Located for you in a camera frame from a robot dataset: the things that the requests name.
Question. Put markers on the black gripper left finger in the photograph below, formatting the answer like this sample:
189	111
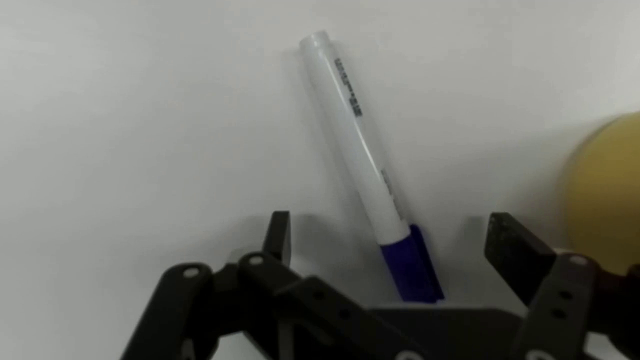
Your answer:
267	301

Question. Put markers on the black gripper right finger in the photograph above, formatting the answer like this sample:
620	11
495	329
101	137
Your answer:
552	286

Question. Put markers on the white marker with blue cap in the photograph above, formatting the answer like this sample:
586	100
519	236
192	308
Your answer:
362	166

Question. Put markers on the yellow cup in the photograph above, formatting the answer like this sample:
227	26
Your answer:
607	193

